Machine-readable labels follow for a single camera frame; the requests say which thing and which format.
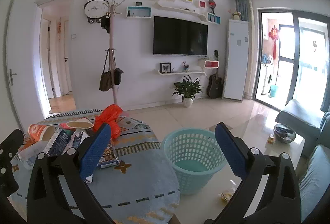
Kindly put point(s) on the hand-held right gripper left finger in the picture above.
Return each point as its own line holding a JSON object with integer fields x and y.
{"x": 94, "y": 153}

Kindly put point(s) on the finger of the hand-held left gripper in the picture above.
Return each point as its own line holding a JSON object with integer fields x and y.
{"x": 10, "y": 159}

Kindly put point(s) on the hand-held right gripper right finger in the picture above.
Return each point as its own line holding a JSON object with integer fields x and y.
{"x": 230, "y": 152}

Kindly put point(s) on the orange plastic bag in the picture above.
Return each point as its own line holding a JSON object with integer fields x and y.
{"x": 109, "y": 114}

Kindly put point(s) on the turquoise plastic basket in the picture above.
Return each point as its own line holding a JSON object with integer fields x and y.
{"x": 192, "y": 182}

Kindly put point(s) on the blue snack packet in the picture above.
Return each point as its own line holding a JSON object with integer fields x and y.
{"x": 109, "y": 158}

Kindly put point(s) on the clear plastic bottle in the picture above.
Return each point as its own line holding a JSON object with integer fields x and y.
{"x": 31, "y": 154}

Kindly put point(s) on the dark blue milk carton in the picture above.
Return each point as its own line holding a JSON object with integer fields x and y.
{"x": 59, "y": 141}

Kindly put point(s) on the orange paper cup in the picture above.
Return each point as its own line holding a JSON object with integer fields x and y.
{"x": 37, "y": 131}

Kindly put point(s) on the pink packet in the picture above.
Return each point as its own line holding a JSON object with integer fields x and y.
{"x": 63, "y": 126}

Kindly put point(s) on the small yellow box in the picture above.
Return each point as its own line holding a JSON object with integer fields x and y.
{"x": 270, "y": 139}

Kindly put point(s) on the yellow snack wrapper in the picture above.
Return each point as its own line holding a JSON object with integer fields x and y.
{"x": 226, "y": 196}

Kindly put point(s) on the patterned blue rug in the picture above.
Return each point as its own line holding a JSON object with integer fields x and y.
{"x": 144, "y": 162}

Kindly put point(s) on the metal bowl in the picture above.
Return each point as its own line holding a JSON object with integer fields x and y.
{"x": 285, "y": 136}

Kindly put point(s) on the black guitar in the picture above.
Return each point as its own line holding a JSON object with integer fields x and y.
{"x": 214, "y": 87}

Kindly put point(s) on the brown tote bag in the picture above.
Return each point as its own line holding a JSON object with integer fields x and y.
{"x": 105, "y": 82}

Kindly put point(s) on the blue bucket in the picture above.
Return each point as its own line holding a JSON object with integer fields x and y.
{"x": 273, "y": 91}

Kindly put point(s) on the green potted plant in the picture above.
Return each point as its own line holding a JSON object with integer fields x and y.
{"x": 187, "y": 87}

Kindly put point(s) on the white coffee table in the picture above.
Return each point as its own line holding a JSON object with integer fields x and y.
{"x": 308, "y": 146}

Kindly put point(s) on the small black bag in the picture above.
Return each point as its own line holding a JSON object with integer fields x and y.
{"x": 117, "y": 76}

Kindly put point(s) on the white washing machine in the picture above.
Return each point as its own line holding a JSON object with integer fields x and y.
{"x": 266, "y": 79}

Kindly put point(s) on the red and white box shelf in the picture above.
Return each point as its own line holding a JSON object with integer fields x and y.
{"x": 211, "y": 64}

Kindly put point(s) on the grey sofa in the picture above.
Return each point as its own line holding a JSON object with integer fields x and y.
{"x": 317, "y": 175}

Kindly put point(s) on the small flower vase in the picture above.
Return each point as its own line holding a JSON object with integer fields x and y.
{"x": 186, "y": 69}

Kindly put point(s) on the low wavy white shelf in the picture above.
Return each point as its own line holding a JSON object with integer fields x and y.
{"x": 178, "y": 73}

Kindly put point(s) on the small dark ornament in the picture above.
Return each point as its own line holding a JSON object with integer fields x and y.
{"x": 216, "y": 55}

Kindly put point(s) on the blue detergent bottle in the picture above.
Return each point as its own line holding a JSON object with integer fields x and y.
{"x": 264, "y": 58}

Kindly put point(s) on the white interior door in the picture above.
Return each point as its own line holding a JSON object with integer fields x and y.
{"x": 46, "y": 64}
{"x": 67, "y": 40}

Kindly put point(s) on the white detergent bottle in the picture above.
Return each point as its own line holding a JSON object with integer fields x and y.
{"x": 270, "y": 59}

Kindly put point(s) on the white entrance door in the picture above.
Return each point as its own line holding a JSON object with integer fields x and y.
{"x": 25, "y": 58}

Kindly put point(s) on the pink coat rack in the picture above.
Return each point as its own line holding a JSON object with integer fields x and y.
{"x": 111, "y": 40}

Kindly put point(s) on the dark sliding glass door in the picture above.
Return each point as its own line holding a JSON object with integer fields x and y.
{"x": 296, "y": 46}

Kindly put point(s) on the black flat television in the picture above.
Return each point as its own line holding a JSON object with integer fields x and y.
{"x": 180, "y": 35}

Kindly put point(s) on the red knot decoration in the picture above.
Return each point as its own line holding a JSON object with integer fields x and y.
{"x": 274, "y": 33}

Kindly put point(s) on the red hanging ornament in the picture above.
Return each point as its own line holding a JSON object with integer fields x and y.
{"x": 59, "y": 29}

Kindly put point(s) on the black cap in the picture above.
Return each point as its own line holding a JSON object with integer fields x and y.
{"x": 105, "y": 24}

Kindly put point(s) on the small blue box shelf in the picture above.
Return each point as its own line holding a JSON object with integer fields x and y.
{"x": 216, "y": 20}

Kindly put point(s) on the paper window sticker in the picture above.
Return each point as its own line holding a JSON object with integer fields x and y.
{"x": 314, "y": 46}

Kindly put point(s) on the flower pot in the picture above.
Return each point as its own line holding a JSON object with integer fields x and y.
{"x": 236, "y": 16}

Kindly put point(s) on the blue curtain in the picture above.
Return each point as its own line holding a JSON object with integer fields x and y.
{"x": 242, "y": 7}

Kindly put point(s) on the round fan ornament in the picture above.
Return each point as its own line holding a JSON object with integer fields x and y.
{"x": 212, "y": 3}

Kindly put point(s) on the long wavy white shelf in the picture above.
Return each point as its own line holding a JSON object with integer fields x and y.
{"x": 180, "y": 9}

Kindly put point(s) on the wide white box shelf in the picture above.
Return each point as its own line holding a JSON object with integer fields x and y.
{"x": 138, "y": 8}

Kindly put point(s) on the butterfly picture frame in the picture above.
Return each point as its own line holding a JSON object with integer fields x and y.
{"x": 165, "y": 68}

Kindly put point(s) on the panda wall clock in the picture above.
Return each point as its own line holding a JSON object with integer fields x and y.
{"x": 95, "y": 8}

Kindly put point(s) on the pink wall cube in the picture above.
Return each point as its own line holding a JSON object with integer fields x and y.
{"x": 202, "y": 4}

